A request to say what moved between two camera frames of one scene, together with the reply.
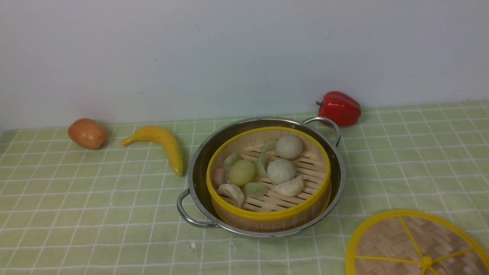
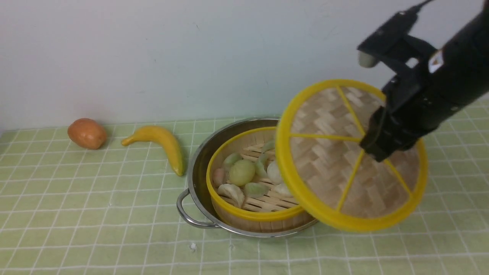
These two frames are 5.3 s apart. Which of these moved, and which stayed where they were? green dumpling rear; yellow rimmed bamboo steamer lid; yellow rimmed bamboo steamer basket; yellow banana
Moved: yellow rimmed bamboo steamer lid
Stayed: green dumpling rear; yellow rimmed bamboo steamer basket; yellow banana
